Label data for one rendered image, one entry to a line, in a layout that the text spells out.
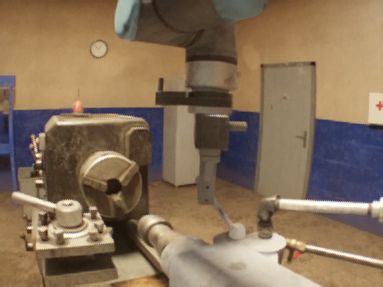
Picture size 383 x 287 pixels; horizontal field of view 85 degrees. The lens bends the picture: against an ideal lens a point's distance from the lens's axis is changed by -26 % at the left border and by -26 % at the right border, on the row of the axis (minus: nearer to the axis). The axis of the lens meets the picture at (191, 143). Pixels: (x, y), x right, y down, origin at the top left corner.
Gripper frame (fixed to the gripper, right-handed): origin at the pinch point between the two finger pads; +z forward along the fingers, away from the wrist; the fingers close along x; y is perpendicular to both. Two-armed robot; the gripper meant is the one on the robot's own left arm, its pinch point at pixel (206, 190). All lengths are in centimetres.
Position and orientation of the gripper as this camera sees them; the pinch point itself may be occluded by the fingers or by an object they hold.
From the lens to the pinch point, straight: 48.6
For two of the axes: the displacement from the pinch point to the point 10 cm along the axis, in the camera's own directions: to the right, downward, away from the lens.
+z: -0.4, 9.9, 1.4
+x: -0.1, -1.4, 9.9
